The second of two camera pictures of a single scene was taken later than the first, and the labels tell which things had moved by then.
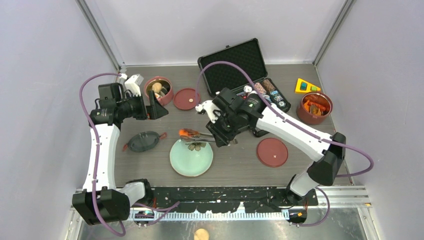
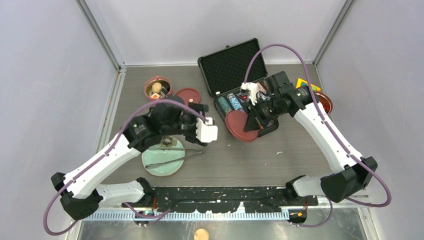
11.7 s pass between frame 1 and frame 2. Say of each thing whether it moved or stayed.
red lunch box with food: stayed
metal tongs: moved
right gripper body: moved
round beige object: stayed
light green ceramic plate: moved
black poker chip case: stayed
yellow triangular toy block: stayed
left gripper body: moved
